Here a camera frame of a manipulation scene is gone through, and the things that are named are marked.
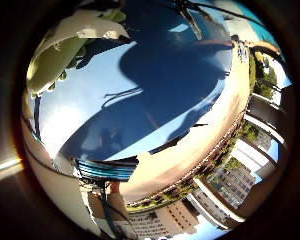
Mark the blue ribbon cable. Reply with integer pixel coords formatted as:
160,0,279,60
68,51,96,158
73,157,140,183

